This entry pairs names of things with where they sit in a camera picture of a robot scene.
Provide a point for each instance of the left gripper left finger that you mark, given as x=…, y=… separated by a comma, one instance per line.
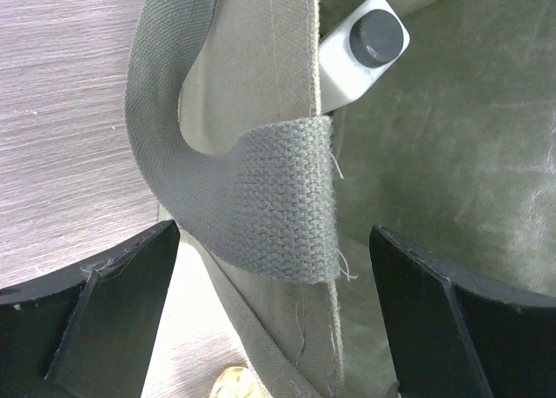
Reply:
x=89, y=329

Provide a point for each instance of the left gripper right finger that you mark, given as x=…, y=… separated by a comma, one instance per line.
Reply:
x=455, y=333

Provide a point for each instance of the olive green canvas bag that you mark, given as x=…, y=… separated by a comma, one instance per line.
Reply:
x=453, y=149

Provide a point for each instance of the white square bottle black cap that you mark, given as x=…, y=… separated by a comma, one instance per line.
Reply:
x=358, y=51

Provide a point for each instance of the amber bottle white cap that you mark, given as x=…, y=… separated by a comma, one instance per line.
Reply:
x=235, y=382

